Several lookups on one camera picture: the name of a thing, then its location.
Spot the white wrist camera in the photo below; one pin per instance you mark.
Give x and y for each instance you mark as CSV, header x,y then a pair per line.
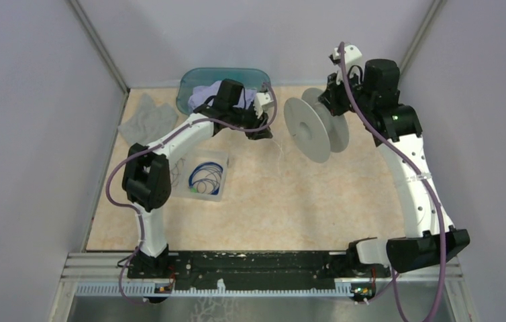
x,y
352,58
263,101

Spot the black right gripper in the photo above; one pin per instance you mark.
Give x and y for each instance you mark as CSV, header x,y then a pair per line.
x,y
330,96

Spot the teal plastic basin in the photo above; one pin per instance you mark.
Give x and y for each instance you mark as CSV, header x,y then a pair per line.
x,y
249,77

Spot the white slotted cable duct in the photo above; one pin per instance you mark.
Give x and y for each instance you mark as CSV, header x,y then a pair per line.
x,y
135,290

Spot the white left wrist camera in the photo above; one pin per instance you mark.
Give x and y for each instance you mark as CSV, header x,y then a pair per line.
x,y
263,101

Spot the clear plastic divided tray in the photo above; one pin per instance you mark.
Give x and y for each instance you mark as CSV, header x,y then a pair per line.
x,y
181,170

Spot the lavender cloth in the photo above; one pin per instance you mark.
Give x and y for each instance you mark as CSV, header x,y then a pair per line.
x,y
201,93

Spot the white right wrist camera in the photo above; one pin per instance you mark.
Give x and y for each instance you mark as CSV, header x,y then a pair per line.
x,y
352,58

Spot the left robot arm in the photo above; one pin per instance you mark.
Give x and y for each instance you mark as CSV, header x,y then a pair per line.
x,y
146,178

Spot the blue cable coil green connector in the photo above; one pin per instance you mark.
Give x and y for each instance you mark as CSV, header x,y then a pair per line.
x,y
206,178

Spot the clear plastic bag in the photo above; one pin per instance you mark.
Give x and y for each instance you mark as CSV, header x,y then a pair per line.
x,y
149,123

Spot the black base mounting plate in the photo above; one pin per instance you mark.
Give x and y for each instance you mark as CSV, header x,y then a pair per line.
x,y
244,271

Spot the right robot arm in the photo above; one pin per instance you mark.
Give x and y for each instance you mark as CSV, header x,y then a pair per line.
x,y
431,237

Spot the white perforated cable spool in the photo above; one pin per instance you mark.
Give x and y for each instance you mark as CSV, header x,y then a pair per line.
x,y
316,132

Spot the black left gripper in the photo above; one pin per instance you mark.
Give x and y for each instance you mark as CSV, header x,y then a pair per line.
x,y
260,134

